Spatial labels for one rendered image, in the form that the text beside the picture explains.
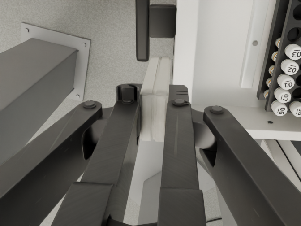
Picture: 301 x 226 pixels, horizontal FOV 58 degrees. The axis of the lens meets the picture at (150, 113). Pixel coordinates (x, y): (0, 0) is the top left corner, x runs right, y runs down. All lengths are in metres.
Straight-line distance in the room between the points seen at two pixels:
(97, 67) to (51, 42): 0.22
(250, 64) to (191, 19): 0.13
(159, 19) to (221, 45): 0.11
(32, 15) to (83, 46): 0.24
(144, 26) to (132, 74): 1.00
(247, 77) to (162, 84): 0.20
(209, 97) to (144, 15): 0.15
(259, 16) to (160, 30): 0.12
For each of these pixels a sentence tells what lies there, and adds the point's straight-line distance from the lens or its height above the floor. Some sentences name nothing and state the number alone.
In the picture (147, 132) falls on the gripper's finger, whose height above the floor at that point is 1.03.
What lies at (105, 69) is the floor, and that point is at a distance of 1.26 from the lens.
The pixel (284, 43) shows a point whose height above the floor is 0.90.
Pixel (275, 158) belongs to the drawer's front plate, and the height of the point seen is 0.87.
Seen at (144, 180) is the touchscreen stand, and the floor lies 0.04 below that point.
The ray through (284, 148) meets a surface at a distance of 0.40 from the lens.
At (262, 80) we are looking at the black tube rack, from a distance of 0.32.
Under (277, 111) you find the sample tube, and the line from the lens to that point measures 0.30.
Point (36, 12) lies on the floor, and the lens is 1.30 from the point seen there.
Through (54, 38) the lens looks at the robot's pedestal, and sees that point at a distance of 1.28.
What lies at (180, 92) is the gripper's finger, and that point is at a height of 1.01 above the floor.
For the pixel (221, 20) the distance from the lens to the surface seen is 0.33.
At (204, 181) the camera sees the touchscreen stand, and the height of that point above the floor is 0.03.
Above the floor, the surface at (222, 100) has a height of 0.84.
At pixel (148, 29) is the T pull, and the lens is 0.25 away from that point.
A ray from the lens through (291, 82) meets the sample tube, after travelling 0.29.
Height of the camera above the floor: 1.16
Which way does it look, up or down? 62 degrees down
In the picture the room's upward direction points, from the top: 170 degrees counter-clockwise
